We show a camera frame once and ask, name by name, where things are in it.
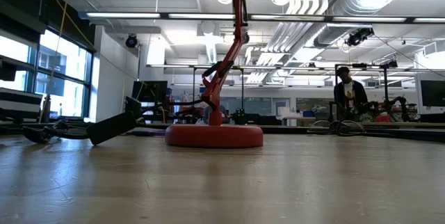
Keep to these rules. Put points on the red desk lamp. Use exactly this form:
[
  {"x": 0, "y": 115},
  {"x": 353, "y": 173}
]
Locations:
[{"x": 213, "y": 137}]

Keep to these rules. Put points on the black computer monitor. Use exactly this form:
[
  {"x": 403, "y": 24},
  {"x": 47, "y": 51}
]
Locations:
[{"x": 149, "y": 91}]

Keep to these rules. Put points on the dark purple pen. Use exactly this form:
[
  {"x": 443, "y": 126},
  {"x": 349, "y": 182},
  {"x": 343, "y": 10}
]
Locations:
[{"x": 147, "y": 133}]

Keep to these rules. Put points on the black equipment box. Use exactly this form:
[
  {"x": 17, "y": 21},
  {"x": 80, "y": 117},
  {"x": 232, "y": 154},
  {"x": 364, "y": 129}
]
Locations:
[{"x": 133, "y": 107}]

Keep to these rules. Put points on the black ceiling spotlight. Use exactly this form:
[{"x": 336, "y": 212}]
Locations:
[{"x": 131, "y": 41}]

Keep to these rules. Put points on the person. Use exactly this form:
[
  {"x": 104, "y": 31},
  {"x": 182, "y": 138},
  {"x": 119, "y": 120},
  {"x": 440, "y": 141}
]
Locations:
[{"x": 349, "y": 95}]

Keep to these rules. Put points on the long ceiling strip light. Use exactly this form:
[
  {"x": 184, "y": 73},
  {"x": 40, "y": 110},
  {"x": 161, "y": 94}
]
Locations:
[{"x": 121, "y": 15}]

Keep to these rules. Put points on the large window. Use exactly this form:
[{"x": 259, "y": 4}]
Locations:
[{"x": 62, "y": 53}]

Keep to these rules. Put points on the white framed monitor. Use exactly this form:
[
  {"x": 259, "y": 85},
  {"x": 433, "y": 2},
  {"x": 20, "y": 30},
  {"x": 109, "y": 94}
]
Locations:
[{"x": 432, "y": 93}]

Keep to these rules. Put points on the black ceiling camera cluster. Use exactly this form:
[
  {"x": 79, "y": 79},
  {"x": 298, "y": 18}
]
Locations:
[{"x": 358, "y": 37}]

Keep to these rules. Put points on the black table edge rail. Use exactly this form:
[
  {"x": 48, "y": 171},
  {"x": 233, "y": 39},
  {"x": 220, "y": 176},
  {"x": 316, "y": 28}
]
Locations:
[{"x": 400, "y": 134}]

